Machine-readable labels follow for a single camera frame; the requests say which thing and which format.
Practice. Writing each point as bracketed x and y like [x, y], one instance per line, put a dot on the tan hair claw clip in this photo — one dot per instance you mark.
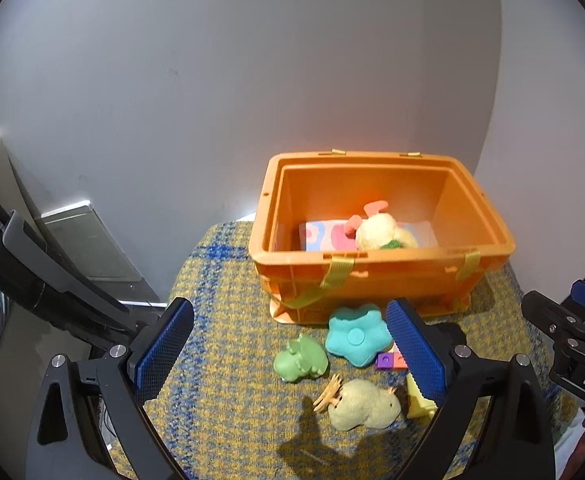
[328, 395]

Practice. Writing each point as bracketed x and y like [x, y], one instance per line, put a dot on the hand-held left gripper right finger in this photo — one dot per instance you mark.
[415, 350]

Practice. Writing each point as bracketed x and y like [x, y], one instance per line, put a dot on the floral print cloth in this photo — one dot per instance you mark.
[322, 235]

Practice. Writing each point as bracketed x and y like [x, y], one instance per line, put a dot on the orange plastic storage box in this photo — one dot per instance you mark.
[372, 280]

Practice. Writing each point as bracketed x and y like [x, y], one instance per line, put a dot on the silver metal panel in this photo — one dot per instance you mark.
[92, 250]

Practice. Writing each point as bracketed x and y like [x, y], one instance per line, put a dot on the large yellow plush toy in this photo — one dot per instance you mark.
[377, 230]

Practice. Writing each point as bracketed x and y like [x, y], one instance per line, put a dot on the small yellow plush toy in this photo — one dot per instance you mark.
[362, 405]

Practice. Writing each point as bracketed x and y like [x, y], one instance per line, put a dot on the green rubber animal toy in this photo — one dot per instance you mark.
[300, 360]

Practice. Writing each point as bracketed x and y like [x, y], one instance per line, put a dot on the yellow blue plaid cloth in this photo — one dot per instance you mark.
[232, 320]

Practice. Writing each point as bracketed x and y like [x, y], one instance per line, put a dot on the teal star plush toy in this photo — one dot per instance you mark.
[355, 337]

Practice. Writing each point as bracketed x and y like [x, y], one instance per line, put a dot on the purple pink toy block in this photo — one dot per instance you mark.
[385, 361]

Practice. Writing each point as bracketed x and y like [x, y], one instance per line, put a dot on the yellow toy block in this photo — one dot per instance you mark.
[417, 402]

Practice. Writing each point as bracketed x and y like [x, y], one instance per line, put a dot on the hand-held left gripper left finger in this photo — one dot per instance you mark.
[165, 345]

